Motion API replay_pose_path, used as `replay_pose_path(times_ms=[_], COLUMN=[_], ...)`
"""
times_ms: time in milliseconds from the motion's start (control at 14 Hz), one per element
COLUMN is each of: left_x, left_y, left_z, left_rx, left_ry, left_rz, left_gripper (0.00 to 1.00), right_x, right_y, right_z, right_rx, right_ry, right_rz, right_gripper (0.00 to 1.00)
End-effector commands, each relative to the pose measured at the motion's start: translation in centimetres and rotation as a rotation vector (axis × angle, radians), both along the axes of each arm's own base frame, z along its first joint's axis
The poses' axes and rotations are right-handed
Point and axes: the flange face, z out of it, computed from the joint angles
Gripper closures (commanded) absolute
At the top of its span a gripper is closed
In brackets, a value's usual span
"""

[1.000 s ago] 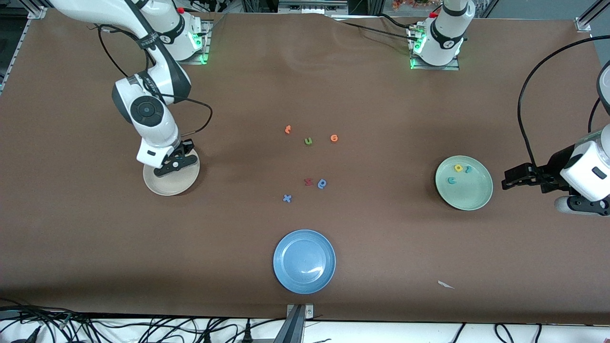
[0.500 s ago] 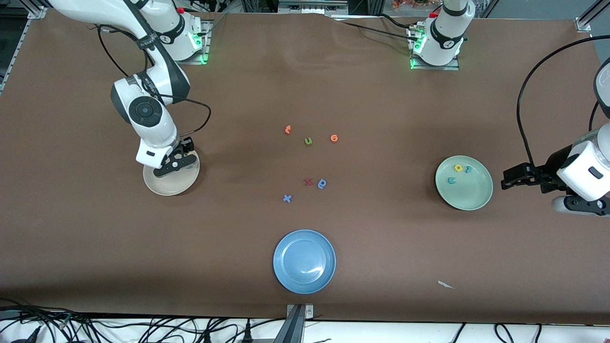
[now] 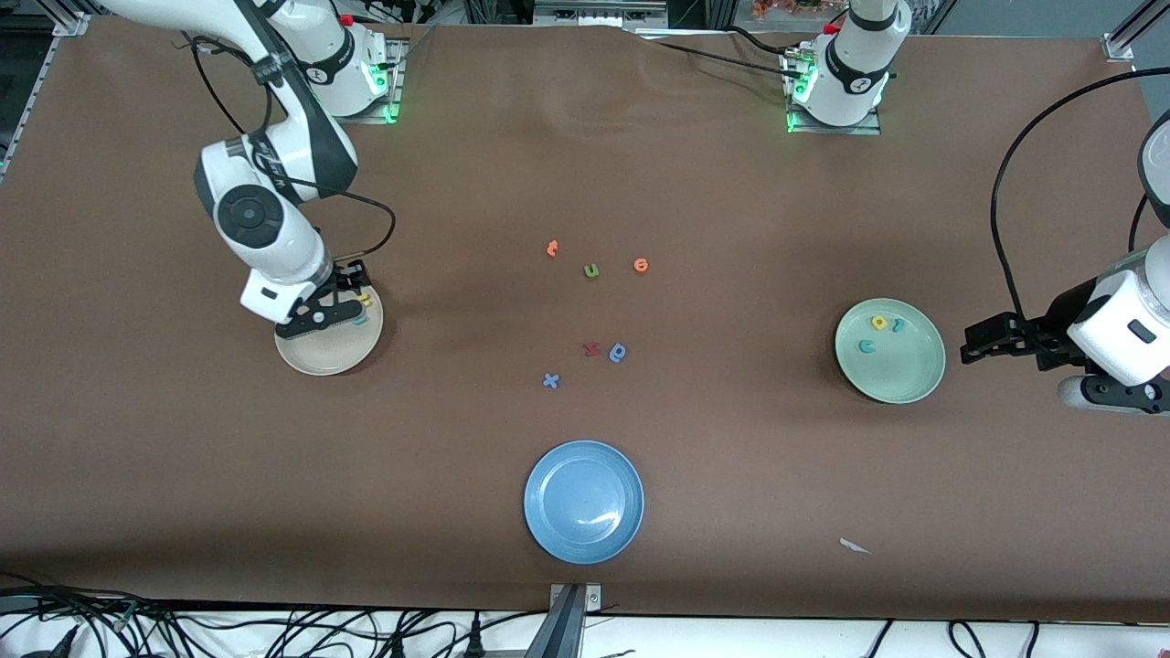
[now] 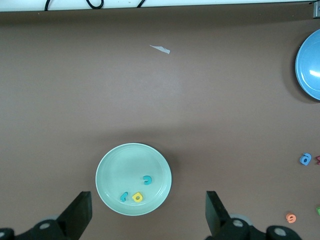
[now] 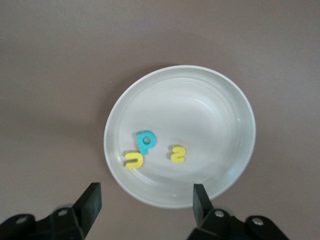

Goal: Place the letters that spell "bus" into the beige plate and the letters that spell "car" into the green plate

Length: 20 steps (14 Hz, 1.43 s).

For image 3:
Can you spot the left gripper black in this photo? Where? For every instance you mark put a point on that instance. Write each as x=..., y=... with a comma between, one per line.
x=1053, y=331

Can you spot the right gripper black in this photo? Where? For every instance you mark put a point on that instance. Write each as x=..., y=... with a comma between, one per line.
x=345, y=277

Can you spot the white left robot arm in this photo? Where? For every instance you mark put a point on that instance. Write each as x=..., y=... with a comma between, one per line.
x=850, y=73

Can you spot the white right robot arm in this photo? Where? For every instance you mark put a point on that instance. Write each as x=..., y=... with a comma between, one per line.
x=265, y=228

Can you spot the beige brown plate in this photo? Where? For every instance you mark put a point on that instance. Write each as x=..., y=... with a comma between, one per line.
x=329, y=356

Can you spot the light green plate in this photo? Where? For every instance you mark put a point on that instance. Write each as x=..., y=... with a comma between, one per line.
x=905, y=366

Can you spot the brown table cover sheet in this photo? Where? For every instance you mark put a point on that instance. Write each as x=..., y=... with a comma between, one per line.
x=183, y=457

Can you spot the white paper scrap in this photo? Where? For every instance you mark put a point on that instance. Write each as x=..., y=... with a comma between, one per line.
x=855, y=546

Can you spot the blue foam letter a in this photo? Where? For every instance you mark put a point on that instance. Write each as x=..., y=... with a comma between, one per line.
x=622, y=355

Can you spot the blue plate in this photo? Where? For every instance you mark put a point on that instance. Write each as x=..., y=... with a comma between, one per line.
x=583, y=503

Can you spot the grey metal box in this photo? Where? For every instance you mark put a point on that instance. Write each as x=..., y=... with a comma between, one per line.
x=599, y=11

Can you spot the black power plug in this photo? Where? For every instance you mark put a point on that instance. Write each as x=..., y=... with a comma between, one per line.
x=398, y=645
x=473, y=642

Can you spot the orange decoration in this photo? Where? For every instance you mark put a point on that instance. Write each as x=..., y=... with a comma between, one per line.
x=786, y=7

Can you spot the dark aluminium strut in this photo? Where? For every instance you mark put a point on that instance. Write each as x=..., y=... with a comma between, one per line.
x=571, y=631

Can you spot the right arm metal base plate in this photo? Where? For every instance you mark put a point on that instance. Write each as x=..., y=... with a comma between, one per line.
x=395, y=68

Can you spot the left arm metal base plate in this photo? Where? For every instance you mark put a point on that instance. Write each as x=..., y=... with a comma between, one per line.
x=859, y=130

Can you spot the aluminium frame corner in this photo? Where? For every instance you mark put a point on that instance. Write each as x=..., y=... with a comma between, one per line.
x=69, y=20

